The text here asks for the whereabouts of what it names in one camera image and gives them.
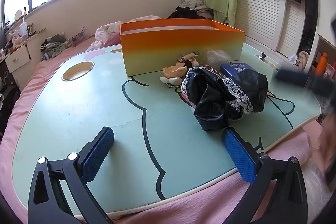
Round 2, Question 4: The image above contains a blue rectangular case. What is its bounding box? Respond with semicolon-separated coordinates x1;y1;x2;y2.
220;63;252;77

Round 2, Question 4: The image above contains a black lace-trimmed garment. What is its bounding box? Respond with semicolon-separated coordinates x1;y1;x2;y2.
181;67;268;131

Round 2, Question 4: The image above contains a white fluffy pompom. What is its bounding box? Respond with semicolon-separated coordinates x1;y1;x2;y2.
205;48;231;69

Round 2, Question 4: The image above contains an orange bottle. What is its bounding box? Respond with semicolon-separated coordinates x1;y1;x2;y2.
314;52;328;76

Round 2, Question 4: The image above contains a black binder clip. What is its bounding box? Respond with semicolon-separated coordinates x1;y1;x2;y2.
258;52;266;60

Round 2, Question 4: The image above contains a green cartoon lap table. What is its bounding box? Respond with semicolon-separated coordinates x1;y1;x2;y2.
11;43;322;217

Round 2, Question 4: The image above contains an orange doll figure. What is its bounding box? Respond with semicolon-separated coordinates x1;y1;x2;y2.
159;51;199;87

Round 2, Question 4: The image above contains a white clothes pile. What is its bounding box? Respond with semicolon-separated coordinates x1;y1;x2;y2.
181;0;207;11

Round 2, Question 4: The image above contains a black clothes pile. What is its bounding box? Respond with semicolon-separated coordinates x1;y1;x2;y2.
167;6;214;20

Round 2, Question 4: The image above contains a white drawer cabinet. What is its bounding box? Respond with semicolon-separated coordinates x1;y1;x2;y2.
5;45;30;73

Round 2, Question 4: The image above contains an orange yellow storage box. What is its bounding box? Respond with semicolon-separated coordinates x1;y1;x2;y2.
120;19;245;76

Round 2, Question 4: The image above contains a grey clothes pile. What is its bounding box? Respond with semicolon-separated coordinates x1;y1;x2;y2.
40;34;72;61

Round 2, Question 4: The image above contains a white plastic cup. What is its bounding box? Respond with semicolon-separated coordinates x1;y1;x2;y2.
19;18;28;37

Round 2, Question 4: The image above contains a pink crumpled blanket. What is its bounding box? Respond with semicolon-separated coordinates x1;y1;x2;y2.
86;15;162;51

